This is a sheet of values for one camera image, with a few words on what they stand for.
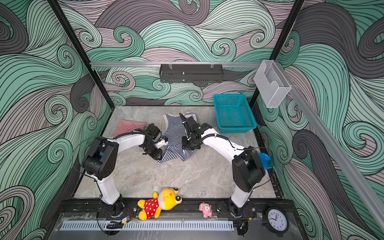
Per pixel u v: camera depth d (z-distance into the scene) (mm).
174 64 928
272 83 790
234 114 1177
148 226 697
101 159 491
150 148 806
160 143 861
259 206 754
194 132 618
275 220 683
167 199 695
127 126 1073
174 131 1039
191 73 950
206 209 706
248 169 447
